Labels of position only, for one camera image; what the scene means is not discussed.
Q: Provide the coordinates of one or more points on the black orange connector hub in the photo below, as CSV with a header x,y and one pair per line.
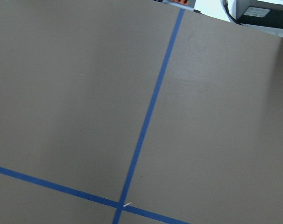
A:
x,y
183,4

